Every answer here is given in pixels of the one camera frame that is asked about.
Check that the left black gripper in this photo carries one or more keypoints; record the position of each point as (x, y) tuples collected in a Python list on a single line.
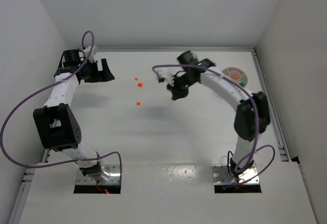
[(94, 71)]

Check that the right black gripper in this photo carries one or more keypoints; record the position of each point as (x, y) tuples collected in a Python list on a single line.
[(177, 90)]

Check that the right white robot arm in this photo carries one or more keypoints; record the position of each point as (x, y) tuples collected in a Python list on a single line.
[(251, 109)]

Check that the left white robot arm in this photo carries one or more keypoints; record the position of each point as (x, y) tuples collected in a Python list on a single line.
[(56, 124)]

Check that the white divided bowl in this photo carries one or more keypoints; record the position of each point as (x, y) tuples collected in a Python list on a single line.
[(236, 75)]

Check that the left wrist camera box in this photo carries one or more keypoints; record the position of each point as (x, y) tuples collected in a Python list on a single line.
[(91, 51)]

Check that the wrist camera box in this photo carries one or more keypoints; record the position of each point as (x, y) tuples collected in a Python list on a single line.
[(91, 51), (165, 76)]

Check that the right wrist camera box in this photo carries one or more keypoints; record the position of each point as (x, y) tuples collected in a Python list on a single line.
[(165, 76)]

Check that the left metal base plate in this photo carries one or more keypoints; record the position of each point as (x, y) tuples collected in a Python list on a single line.
[(103, 174)]

